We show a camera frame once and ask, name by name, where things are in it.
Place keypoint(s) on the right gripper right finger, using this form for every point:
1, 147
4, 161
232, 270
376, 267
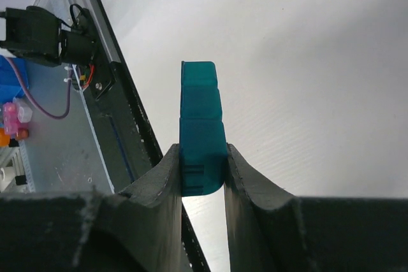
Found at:
269, 229

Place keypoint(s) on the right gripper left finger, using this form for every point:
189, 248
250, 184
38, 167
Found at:
56, 231

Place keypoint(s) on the teal weekly pill organizer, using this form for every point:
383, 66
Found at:
203, 153

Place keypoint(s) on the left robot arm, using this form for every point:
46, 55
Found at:
37, 35

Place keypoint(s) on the orange objects outside cell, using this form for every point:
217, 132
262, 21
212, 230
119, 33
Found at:
12, 141

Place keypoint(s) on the pink pill organizer outside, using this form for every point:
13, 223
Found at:
16, 115

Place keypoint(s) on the blue box outside cell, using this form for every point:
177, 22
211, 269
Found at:
9, 84

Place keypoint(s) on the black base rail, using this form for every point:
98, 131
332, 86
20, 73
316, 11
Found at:
127, 109

